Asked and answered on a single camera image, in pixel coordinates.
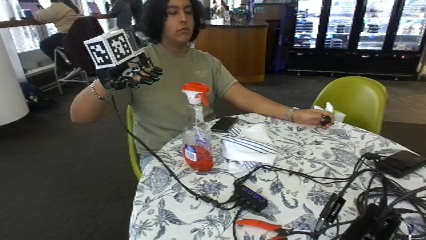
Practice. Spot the blue floral tablecloth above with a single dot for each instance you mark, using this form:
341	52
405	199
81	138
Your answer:
301	156

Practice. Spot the the person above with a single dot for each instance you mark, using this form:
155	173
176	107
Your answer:
177	100

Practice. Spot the dark bag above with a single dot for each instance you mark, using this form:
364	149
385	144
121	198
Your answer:
35	95

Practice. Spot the flat black device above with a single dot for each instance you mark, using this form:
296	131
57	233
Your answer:
401	162

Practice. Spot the glass-door display fridge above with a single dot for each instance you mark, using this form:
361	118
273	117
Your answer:
354	36

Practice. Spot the white blue-striped cloth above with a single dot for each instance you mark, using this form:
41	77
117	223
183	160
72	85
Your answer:
248	146

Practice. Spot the black usb hub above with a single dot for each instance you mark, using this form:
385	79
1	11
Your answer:
250	197

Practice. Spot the wooden window counter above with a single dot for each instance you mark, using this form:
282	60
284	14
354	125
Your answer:
27	22

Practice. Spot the white marker cube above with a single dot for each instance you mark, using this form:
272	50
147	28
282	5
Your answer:
109	48

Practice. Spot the green chair under person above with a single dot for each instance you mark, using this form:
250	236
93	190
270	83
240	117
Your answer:
132	146

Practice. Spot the spray bottle with orange liquid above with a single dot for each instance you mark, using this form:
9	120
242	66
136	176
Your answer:
197	151

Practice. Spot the dark jacket on chair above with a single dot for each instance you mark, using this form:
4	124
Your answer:
81	43

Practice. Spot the large black box device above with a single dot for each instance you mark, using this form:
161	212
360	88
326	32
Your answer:
370	225

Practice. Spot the white crumpled tissue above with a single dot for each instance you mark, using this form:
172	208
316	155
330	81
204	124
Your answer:
330	109

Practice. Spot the black smartphone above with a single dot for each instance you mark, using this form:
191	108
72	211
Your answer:
224	124

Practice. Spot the small black object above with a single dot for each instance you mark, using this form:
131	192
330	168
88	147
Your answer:
325	120

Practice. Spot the slim black adapter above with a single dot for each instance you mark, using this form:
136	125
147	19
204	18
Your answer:
330	210

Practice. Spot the metal frame chair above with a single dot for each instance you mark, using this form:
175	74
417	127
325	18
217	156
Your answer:
67	75

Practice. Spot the empty green chair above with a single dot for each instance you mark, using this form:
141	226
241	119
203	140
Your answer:
354	100

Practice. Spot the white round column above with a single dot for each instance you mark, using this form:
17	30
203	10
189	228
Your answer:
9	86

